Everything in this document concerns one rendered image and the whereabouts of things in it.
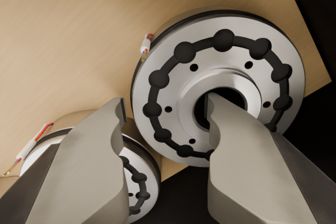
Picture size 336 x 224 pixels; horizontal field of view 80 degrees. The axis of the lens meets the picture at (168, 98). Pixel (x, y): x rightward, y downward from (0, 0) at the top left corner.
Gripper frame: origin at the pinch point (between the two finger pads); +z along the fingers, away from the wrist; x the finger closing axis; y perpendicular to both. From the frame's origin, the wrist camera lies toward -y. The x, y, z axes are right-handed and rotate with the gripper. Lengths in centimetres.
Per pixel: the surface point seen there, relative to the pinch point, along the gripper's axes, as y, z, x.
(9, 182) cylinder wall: 8.7, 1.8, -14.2
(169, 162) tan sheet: 8.0, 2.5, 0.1
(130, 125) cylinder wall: 3.0, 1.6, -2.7
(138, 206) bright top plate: 9.9, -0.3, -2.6
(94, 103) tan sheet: 1.5, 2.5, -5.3
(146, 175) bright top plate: 6.3, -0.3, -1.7
